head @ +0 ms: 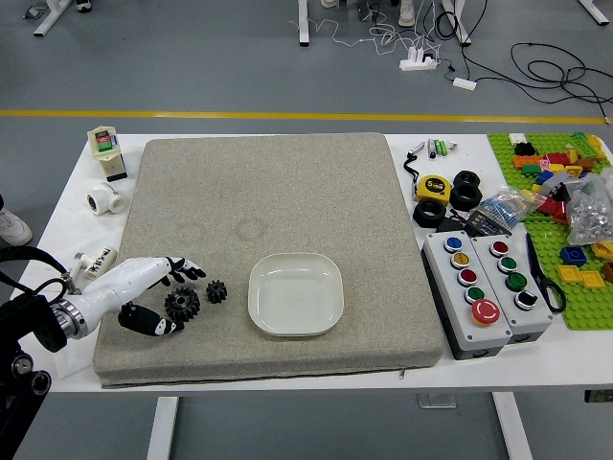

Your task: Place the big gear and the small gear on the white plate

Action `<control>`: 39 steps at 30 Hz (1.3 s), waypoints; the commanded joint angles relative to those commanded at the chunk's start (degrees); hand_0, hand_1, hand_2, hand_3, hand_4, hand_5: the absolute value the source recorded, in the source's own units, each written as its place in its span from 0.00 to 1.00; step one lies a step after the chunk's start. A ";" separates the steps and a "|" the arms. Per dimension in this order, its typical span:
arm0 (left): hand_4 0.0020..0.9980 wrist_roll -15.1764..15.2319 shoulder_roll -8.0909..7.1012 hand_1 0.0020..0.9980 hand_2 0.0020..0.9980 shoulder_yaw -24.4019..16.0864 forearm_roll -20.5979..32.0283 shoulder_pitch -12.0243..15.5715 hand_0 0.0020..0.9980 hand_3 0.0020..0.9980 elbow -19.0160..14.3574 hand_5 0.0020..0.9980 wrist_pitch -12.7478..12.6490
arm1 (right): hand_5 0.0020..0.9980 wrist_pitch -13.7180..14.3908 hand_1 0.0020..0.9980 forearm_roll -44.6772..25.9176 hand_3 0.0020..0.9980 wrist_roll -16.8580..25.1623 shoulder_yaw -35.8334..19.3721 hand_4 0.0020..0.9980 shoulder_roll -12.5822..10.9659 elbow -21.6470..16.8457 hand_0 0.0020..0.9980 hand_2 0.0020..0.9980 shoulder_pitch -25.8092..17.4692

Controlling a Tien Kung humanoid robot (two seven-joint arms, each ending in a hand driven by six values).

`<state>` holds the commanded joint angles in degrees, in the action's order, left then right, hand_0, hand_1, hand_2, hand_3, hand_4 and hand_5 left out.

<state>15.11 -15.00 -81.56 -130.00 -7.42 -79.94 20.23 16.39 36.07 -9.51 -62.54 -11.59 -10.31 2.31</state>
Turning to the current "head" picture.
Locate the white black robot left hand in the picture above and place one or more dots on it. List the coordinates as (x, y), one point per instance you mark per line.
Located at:
(115, 282)

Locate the big black gear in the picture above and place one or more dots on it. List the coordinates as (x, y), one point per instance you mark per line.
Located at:
(174, 306)

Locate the small black gear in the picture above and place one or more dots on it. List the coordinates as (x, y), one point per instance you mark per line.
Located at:
(216, 291)

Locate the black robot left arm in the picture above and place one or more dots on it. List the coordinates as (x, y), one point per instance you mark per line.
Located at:
(24, 318)

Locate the large black nut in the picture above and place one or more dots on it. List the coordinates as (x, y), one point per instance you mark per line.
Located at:
(457, 197)
(471, 176)
(421, 215)

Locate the control box with emergency stop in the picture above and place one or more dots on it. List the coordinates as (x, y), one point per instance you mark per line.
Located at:
(462, 326)

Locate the four-button control box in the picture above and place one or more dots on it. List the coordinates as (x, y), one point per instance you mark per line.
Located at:
(536, 314)

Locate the white pipe piece with writing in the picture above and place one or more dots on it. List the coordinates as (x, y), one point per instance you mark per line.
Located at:
(98, 261)

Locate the person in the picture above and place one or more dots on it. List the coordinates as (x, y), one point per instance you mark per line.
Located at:
(14, 227)

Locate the white table leg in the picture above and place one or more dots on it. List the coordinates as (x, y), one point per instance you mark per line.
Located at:
(515, 431)
(162, 431)

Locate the white square dish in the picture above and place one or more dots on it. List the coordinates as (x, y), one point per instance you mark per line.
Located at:
(294, 297)

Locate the grey-brown cushion mat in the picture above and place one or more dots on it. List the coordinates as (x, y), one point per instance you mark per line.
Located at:
(287, 191)

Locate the white background desk leg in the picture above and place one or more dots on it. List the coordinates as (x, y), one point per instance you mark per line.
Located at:
(457, 21)
(305, 24)
(48, 19)

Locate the yellow tape measure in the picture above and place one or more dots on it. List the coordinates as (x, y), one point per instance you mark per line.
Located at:
(431, 188)

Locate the small black flat module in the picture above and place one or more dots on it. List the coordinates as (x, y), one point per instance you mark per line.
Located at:
(452, 224)

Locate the black white battery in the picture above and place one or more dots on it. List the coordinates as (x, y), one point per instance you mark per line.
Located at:
(431, 147)

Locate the green battery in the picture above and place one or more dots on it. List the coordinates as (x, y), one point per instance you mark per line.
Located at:
(444, 147)
(439, 147)

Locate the white power strip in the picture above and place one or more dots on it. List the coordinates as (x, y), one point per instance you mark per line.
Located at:
(416, 61)

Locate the black display module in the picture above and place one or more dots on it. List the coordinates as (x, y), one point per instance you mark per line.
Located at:
(486, 224)

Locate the plastic bag of blue parts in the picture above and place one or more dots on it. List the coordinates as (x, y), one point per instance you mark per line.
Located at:
(503, 208)

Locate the white shoe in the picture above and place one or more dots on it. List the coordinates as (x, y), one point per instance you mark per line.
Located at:
(406, 13)

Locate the small white adapter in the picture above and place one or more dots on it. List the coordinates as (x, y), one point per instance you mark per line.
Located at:
(464, 83)

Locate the black scissors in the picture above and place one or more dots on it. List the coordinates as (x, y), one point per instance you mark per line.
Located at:
(534, 261)

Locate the white toy brick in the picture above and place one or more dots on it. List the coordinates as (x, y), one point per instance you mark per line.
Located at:
(517, 139)

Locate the orange toy brick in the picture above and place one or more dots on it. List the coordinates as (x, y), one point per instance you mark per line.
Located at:
(527, 162)

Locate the black toy brick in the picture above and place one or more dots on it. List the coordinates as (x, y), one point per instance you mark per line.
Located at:
(523, 149)

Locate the green brick baseplate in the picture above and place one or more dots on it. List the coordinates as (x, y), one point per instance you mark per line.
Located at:
(543, 239)

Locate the yellow flat toy brick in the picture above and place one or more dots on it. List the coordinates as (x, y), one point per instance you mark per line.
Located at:
(569, 273)
(592, 279)

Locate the grey toy brick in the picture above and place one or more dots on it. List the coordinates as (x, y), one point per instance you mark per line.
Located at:
(558, 182)

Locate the blue toy brick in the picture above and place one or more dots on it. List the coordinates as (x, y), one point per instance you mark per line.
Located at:
(574, 255)

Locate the red toy brick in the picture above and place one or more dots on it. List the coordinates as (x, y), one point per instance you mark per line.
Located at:
(560, 158)

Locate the plastic bag of metal nuts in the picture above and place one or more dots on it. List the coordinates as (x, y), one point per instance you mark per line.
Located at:
(589, 215)

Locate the long green toy brick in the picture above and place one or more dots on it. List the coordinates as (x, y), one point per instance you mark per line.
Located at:
(583, 144)

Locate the beige switch box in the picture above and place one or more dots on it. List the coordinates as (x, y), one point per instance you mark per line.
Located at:
(107, 158)

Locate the grey under-table bracket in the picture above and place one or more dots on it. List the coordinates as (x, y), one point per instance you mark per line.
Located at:
(436, 400)

